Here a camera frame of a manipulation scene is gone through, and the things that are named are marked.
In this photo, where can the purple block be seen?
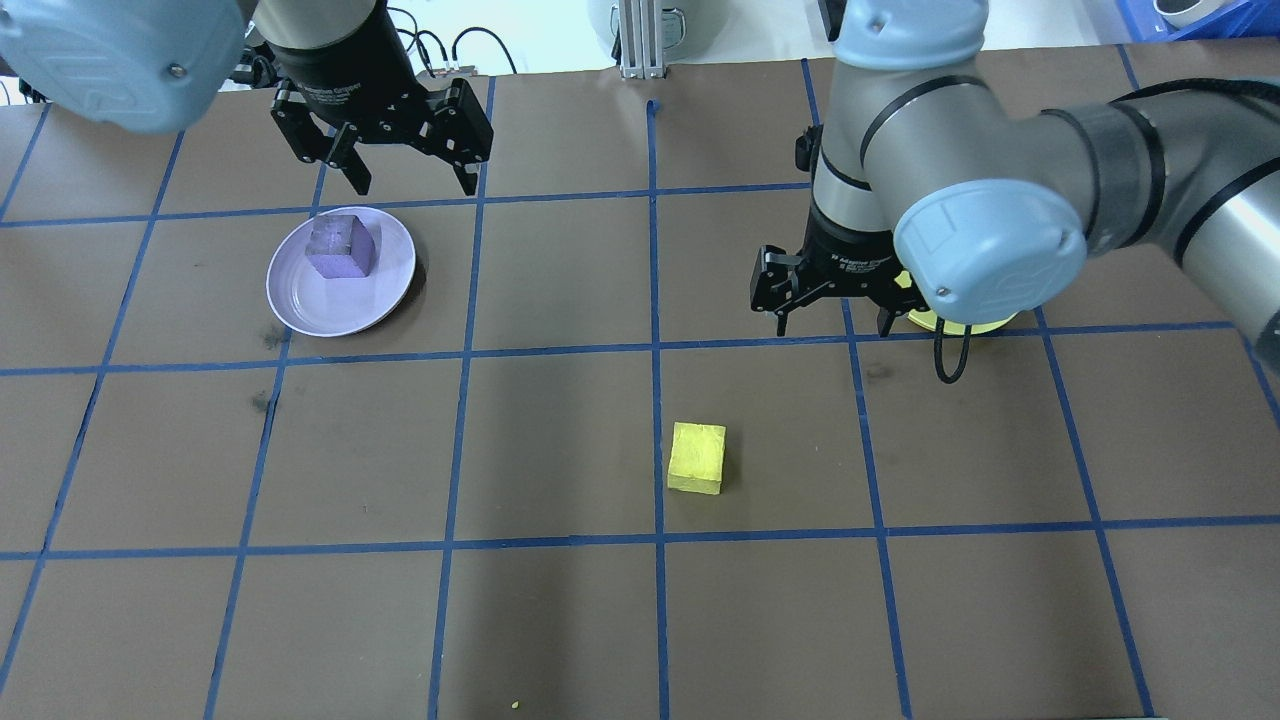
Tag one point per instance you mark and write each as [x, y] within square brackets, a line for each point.
[342, 250]

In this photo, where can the yellow block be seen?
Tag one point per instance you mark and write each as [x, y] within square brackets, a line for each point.
[697, 455]

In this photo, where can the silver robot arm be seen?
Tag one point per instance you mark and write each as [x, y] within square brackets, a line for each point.
[120, 60]
[990, 250]

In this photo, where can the small grey connector box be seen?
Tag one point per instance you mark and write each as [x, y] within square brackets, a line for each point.
[455, 71]

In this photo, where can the yellow round plate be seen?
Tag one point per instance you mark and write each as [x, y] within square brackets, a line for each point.
[975, 328]

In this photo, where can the purple round plate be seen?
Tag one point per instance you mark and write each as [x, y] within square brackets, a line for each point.
[340, 305]

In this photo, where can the black power adapter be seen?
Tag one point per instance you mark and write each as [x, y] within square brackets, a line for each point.
[832, 20]

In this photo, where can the blue plastic bin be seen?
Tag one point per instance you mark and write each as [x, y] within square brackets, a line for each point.
[1240, 22]

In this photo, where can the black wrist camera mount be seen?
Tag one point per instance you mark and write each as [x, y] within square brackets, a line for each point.
[803, 150]

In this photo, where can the aluminium frame post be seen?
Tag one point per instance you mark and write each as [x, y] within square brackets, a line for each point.
[642, 45]

